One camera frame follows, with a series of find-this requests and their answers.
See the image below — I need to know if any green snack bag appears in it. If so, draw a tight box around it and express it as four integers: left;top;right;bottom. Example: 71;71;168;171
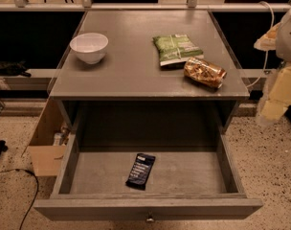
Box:
152;34;204;67

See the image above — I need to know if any small metal drawer knob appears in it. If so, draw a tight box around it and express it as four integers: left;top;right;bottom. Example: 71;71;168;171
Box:
145;214;155;223

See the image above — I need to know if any dark blue rxbar wrapper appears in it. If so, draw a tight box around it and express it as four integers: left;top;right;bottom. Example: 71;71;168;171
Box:
125;153;156;190

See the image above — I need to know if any open grey top drawer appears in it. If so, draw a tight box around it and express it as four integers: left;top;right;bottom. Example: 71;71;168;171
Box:
34;105;264;222

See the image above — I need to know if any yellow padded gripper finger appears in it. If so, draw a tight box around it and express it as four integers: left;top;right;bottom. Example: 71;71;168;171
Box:
254;23;280;51
259;63;291;122

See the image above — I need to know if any white hanging cable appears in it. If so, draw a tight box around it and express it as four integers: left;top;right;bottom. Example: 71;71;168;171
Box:
246;0;276;89

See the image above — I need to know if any grey wooden cabinet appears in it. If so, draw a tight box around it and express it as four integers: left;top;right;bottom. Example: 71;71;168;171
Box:
50;10;249;126

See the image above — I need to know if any brown cardboard box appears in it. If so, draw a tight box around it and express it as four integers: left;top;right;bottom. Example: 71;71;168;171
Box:
28;99;68;176

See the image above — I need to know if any grey metal rail frame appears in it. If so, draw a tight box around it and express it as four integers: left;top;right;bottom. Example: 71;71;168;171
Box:
0;0;291;12

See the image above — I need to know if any white ceramic bowl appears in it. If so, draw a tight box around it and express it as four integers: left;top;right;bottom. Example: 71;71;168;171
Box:
70;33;108;64

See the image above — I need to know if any black floor cable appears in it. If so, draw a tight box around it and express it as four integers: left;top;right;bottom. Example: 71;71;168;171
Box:
0;168;40;230

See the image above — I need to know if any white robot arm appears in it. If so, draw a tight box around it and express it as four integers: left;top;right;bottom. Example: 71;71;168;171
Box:
254;8;291;124

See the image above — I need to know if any black object on ledge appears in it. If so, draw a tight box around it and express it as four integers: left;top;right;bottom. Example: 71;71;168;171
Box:
0;61;32;78

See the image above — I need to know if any gold brown snack bag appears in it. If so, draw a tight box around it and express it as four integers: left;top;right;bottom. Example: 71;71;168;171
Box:
184;57;227;89

